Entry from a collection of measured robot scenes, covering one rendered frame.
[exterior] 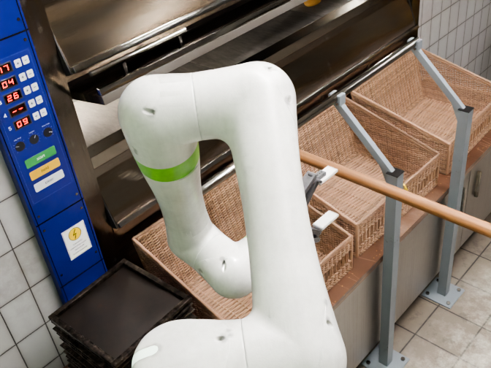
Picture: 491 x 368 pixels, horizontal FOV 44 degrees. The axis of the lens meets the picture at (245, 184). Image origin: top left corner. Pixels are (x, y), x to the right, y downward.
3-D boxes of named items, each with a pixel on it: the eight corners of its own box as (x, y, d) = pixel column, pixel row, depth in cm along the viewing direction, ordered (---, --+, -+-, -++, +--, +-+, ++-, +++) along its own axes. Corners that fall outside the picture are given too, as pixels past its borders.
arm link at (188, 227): (167, 194, 104) (213, 154, 108) (124, 158, 108) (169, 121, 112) (195, 280, 134) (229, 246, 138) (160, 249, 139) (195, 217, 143)
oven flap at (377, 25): (114, 227, 188) (85, 171, 181) (411, 29, 288) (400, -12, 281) (121, 228, 185) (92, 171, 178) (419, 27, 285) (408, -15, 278)
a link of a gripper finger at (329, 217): (321, 228, 147) (321, 231, 148) (338, 214, 151) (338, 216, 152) (312, 223, 149) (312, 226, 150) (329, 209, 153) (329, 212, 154)
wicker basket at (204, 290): (144, 297, 210) (127, 237, 194) (255, 215, 240) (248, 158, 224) (244, 372, 180) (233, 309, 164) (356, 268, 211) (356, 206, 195)
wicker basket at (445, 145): (347, 144, 275) (346, 89, 259) (408, 93, 308) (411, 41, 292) (448, 177, 247) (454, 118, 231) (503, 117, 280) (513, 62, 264)
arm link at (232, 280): (231, 318, 127) (237, 289, 119) (190, 281, 132) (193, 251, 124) (275, 280, 135) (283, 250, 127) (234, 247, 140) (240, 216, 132)
